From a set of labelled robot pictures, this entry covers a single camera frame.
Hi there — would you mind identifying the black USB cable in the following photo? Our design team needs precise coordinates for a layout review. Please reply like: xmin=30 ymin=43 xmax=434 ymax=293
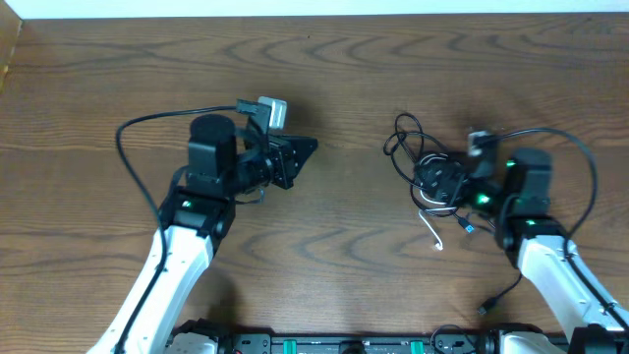
xmin=382 ymin=112 xmax=523 ymax=317

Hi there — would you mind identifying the white USB cable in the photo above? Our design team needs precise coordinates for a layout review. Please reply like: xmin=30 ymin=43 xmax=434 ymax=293
xmin=417 ymin=152 xmax=458 ymax=252

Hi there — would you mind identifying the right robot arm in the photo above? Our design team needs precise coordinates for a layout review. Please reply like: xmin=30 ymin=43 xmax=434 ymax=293
xmin=414 ymin=147 xmax=628 ymax=353

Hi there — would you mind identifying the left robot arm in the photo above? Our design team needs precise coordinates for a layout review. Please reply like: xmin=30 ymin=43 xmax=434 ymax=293
xmin=90 ymin=114 xmax=318 ymax=353

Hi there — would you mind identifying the right camera cable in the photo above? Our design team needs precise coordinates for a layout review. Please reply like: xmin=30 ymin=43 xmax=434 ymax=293
xmin=479 ymin=127 xmax=629 ymax=330

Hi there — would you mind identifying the camera cable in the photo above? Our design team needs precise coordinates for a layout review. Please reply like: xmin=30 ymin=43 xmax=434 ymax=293
xmin=113 ymin=105 xmax=240 ymax=354
xmin=479 ymin=127 xmax=629 ymax=330

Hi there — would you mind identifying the left camera cable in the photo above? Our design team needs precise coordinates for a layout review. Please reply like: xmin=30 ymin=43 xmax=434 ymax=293
xmin=113 ymin=105 xmax=240 ymax=354

